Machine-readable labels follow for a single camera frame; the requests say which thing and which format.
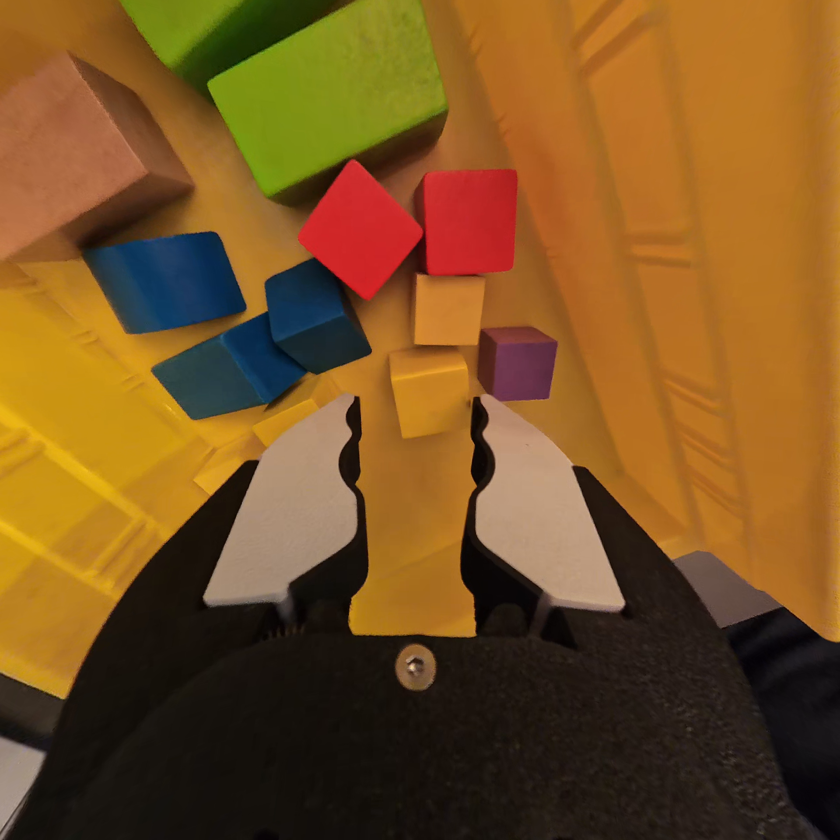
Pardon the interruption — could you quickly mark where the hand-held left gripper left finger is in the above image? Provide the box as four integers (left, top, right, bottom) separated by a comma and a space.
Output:
203, 393, 366, 634

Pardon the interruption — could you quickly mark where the blue wooden cube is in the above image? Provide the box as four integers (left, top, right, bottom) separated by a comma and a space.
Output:
265, 257, 374, 373

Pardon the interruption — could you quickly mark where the purple wooden cube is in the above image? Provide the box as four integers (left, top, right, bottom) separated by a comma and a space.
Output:
475, 326, 561, 405

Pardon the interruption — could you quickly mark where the blue wooden half cylinder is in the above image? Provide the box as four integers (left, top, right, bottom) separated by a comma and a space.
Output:
78, 234, 248, 333

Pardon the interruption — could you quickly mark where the red wooden cube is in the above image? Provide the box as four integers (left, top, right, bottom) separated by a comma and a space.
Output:
415, 167, 520, 277
297, 160, 424, 302

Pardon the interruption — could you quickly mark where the yellow plastic bin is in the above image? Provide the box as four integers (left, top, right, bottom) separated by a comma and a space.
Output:
0, 0, 840, 699

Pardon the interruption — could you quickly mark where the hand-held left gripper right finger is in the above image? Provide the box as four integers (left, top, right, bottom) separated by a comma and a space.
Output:
460, 396, 624, 641

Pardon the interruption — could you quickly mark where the natural wooden rectangular block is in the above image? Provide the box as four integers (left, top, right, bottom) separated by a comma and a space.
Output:
0, 49, 197, 260

